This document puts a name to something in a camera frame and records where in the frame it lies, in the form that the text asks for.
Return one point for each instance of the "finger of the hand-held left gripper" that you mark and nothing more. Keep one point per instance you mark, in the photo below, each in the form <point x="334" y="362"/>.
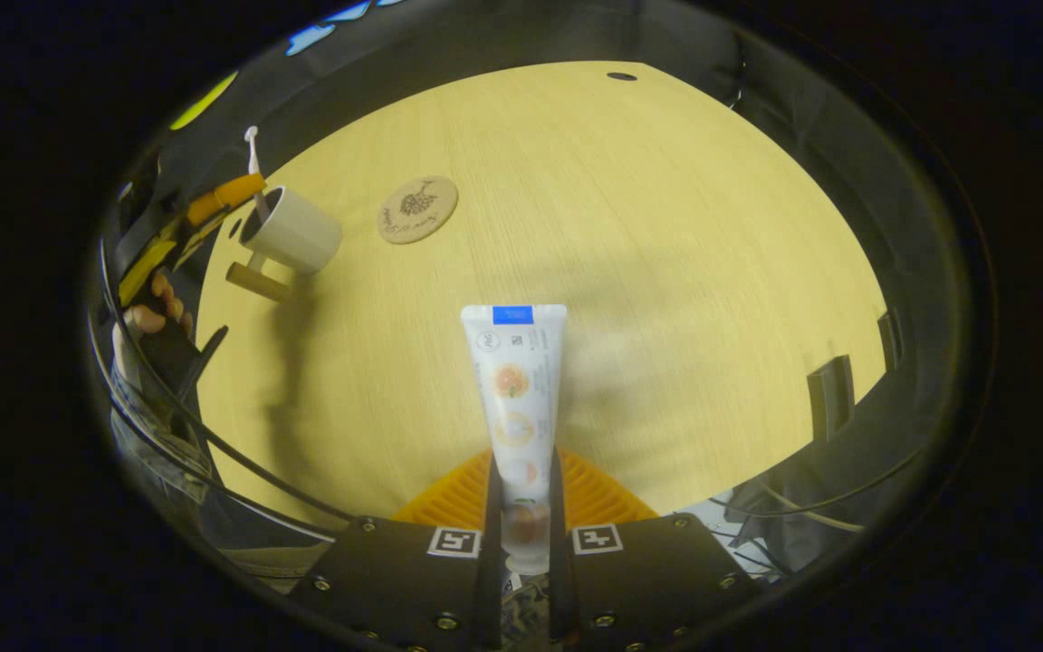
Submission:
<point x="227" y="195"/>
<point x="146" y="272"/>

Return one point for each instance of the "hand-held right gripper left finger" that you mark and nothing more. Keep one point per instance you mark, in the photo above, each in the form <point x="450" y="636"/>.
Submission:
<point x="493" y="543"/>

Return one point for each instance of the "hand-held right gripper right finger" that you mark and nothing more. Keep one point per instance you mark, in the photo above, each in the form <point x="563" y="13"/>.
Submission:
<point x="559" y="543"/>

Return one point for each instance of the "pale pink toothbrush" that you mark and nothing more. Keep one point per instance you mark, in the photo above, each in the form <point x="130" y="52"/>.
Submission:
<point x="253" y="149"/>

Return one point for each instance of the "white toothpaste tube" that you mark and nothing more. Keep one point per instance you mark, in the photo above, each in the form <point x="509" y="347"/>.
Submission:
<point x="512" y="362"/>

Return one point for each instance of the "round wooden coaster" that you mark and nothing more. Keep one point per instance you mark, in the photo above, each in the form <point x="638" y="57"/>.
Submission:
<point x="413" y="222"/>

